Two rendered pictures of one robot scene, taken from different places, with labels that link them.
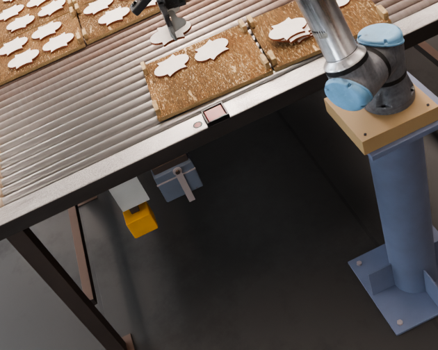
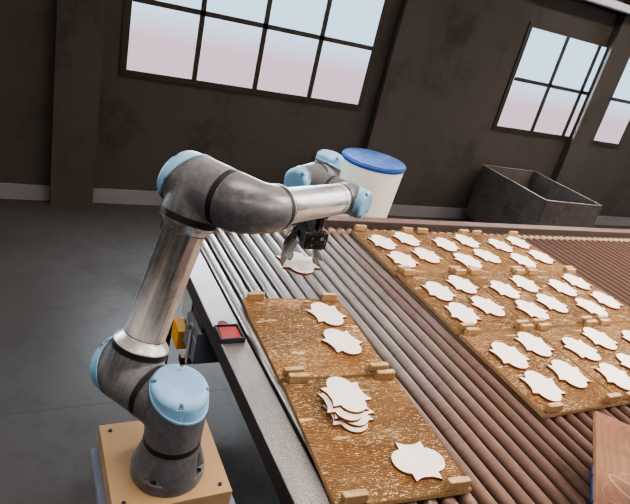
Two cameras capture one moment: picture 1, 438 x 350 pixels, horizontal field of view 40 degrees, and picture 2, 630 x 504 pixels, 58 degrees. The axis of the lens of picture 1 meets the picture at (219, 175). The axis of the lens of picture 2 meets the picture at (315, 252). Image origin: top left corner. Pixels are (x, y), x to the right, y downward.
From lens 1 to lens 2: 174 cm
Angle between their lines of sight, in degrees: 53
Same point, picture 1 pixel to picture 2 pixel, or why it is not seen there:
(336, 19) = (143, 290)
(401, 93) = (139, 458)
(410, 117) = (111, 479)
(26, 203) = not seen: hidden behind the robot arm
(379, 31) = (179, 383)
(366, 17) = (357, 483)
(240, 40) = (353, 364)
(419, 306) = not seen: outside the picture
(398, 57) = (148, 415)
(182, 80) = (296, 318)
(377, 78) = (112, 383)
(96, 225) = not seen: hidden behind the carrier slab
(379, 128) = (112, 446)
